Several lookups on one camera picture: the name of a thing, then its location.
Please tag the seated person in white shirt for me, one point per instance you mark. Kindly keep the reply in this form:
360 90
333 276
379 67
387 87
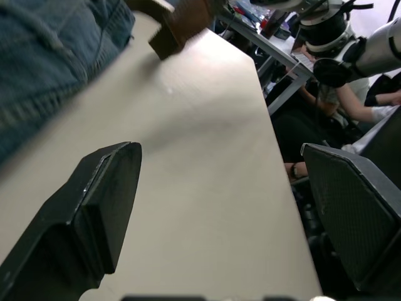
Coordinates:
354 100

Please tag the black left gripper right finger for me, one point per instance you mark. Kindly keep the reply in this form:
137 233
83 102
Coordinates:
351 213

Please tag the blue denim shorts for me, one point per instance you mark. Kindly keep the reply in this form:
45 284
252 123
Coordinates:
37 62

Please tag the white background desk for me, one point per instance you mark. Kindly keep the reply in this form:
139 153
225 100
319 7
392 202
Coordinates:
275 44

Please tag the brown braided belt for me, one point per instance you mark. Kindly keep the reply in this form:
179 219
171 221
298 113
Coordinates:
181 28

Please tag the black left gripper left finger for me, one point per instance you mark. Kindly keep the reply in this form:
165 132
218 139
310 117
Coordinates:
94 213

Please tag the black and white robot torso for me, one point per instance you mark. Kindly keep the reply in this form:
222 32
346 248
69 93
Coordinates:
326 29

